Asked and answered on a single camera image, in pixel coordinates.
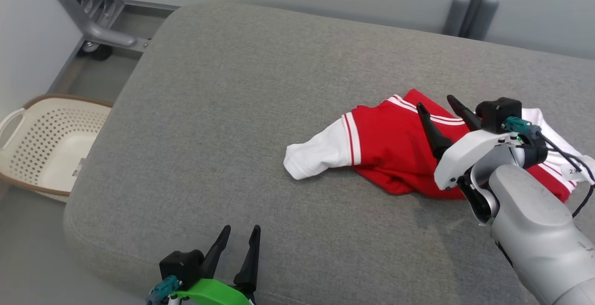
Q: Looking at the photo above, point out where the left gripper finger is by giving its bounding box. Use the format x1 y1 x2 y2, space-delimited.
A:
233 225 262 296
201 225 231 280

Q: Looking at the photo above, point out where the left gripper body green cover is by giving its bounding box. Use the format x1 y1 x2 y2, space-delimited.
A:
172 278 254 305

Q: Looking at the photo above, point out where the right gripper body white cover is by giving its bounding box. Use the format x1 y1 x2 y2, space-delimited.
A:
434 128 523 192

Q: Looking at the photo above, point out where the beige perforated laundry basket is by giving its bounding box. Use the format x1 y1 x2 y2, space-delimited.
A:
0 93 113 203

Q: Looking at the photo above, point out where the white cable label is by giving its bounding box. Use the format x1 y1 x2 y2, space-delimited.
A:
560 163 587 181

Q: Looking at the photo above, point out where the grey metal partition post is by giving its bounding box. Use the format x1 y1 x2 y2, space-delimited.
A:
443 0 502 40

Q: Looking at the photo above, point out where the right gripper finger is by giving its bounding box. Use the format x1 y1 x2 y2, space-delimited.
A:
447 95 482 131
416 102 454 160

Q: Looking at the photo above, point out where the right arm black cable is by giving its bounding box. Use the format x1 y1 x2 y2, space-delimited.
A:
504 116 595 217

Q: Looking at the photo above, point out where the grey metal wheeled frame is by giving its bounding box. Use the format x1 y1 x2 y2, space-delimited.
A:
46 0 152 61

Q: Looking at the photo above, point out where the red and white jersey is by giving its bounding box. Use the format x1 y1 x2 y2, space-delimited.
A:
284 89 595 202

